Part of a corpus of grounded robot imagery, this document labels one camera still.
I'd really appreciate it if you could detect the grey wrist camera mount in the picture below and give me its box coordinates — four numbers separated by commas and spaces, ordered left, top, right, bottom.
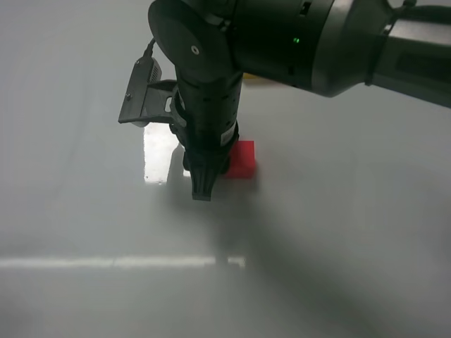
118, 56, 176, 127

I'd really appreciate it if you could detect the red building block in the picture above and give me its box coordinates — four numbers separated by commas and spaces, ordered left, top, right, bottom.
223, 140, 257, 180

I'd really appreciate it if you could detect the black camera cable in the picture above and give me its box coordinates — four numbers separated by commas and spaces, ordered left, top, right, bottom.
142, 37, 158, 61

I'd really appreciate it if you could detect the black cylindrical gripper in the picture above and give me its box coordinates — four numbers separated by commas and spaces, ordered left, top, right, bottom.
175, 70, 243, 201

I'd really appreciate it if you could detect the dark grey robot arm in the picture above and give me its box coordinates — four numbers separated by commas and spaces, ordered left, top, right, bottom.
148, 1, 450, 201

